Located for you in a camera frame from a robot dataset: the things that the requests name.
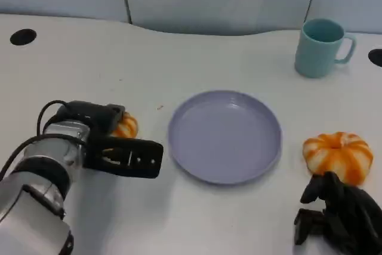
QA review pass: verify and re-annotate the lilac plate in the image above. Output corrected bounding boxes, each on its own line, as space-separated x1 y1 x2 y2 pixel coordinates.
168 90 283 186

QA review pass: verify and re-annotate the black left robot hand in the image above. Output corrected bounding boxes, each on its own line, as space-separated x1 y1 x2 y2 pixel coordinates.
56 101 127 144

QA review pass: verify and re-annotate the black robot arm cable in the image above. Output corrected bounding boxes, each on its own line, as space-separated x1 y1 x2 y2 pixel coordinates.
36 99 68 136
0 134 87 180

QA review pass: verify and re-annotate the orange and white toy bread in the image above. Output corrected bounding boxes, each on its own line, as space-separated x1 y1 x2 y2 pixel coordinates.
303 131 374 186
110 111 140 139

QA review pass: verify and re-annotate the black table cable hole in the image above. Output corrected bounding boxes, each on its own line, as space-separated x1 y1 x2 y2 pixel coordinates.
368 48 382 67
10 29 37 46

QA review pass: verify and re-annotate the pale green mug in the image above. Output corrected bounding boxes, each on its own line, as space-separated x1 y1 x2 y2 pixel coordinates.
294 18 358 79

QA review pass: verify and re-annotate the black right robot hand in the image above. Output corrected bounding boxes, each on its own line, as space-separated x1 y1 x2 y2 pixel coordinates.
293 171 382 255

